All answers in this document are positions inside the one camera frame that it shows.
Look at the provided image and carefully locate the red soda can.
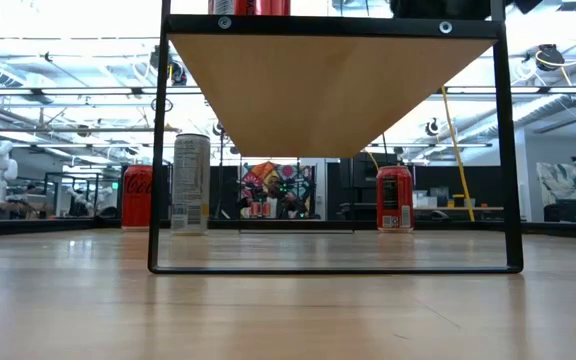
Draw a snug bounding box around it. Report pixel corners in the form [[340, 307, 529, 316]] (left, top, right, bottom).
[[375, 164, 415, 234], [207, 0, 292, 16], [120, 164, 154, 232]]

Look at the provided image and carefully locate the white can black lid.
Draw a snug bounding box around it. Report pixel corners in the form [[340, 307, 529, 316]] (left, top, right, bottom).
[[170, 132, 212, 236]]

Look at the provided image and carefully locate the light wooden tray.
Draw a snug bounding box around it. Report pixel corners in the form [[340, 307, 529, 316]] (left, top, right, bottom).
[[146, 0, 525, 275]]

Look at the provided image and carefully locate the black cabinet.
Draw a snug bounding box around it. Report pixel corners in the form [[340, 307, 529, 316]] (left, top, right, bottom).
[[337, 151, 417, 221]]

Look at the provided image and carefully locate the colourful mural panel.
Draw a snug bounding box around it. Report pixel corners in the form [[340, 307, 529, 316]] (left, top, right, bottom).
[[240, 160, 314, 219]]

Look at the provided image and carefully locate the yellow cable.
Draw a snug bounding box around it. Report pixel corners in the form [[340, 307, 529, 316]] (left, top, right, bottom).
[[440, 84, 477, 223]]

